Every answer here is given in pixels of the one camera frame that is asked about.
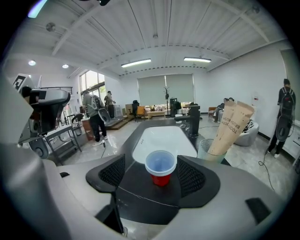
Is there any grey roller blind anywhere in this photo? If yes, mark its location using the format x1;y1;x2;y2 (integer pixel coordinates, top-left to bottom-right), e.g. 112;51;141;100
165;74;195;104
137;75;167;106

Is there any white cabinet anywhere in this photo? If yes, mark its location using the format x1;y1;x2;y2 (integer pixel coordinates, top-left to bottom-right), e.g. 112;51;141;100
282;127;300;165

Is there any black coat rack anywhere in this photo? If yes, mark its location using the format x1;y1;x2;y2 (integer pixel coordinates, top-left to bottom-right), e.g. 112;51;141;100
163;86;171;118

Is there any ceiling tube light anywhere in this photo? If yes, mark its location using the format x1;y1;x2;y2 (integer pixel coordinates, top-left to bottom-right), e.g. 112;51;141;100
120;58;152;68
183;56;212;63

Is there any orange chair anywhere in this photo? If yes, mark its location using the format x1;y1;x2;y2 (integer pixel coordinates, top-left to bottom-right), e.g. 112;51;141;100
136;105;147;121

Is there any grey beanbag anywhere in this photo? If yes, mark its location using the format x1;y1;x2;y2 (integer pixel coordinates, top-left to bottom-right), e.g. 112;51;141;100
234;119;260;146

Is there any clear plastic cup holder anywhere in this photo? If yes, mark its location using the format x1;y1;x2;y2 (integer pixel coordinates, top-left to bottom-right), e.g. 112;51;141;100
197;138;227;164

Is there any wooden table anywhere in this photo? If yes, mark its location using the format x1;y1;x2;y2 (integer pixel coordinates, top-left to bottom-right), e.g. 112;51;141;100
145;110;167;119

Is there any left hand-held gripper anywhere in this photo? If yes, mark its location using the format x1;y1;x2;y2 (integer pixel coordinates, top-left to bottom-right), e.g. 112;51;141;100
13;74;71;144

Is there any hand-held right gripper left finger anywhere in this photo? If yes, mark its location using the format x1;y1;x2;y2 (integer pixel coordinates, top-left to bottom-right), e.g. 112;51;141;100
56;153;127;218

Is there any beige toothbrush box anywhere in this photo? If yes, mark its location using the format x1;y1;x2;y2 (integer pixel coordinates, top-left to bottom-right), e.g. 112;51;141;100
217;100;255;155
207;101;237;155

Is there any black sink cabinet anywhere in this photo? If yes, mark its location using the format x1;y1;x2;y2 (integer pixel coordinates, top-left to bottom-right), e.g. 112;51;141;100
116;119;232;225

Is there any black office chair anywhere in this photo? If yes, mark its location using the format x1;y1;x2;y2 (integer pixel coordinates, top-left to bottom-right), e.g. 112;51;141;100
129;100;140;122

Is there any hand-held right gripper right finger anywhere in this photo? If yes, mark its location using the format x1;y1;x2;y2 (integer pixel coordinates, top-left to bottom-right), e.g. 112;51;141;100
177;154;286;235

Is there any white grey backpack rig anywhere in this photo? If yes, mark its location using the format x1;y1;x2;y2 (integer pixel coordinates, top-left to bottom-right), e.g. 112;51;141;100
92;95;111;128

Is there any white sink basin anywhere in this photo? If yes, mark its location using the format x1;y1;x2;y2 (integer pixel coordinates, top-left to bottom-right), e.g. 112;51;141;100
132;126;198;165

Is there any black backpack rig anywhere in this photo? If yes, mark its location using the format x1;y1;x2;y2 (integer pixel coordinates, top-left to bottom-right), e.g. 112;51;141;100
275;95;295;141

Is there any black cable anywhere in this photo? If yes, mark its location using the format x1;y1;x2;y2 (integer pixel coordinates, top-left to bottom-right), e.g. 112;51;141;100
258;150;276;190

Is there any orange sofa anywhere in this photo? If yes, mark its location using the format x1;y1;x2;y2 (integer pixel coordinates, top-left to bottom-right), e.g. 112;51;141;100
208;106;225;120

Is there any striped cloth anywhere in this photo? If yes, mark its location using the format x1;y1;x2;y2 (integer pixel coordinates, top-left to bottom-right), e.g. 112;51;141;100
243;119;255;132

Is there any wooden platform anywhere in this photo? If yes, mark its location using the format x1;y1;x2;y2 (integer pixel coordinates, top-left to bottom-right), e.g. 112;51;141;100
105;116;134;131

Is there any black faucet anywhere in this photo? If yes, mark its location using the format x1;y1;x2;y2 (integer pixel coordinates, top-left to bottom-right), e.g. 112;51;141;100
174;105;201;138

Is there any black frame metal table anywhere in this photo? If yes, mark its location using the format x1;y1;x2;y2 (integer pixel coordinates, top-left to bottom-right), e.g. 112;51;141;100
45;113;83;162

